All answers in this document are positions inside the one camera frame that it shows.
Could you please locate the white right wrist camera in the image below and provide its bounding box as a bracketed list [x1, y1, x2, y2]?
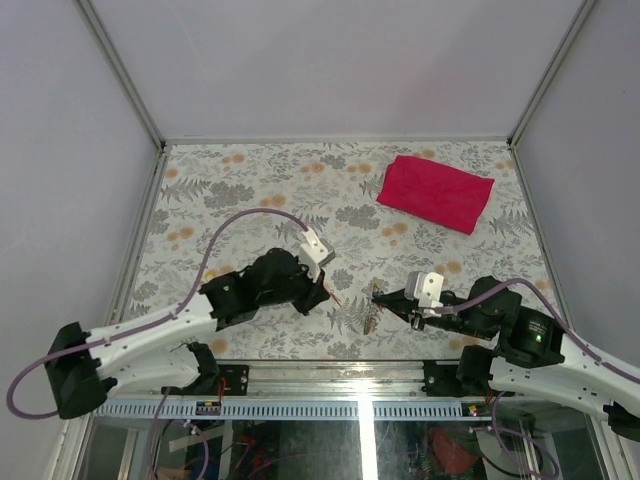
[404, 271, 444, 309]

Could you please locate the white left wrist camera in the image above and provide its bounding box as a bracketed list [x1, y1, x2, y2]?
[298, 228, 335, 282]

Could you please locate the metal key organiser with rings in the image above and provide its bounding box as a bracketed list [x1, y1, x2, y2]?
[363, 281, 382, 336]

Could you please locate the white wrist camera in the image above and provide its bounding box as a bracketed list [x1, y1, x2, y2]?
[404, 271, 444, 309]
[298, 228, 335, 282]

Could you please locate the white slotted cable duct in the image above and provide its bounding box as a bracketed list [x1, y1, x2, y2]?
[95, 399, 491, 422]

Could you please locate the aluminium mounting rail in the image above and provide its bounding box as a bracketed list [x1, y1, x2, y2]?
[99, 358, 612, 400]

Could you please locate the pink folded cloth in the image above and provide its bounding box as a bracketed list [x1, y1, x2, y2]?
[377, 155, 495, 235]

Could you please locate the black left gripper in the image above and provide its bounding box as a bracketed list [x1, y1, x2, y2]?
[260, 261, 333, 319]

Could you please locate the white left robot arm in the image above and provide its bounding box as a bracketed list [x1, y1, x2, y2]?
[45, 243, 335, 419]

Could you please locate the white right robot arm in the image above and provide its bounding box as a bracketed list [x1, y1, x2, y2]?
[372, 272, 639, 441]

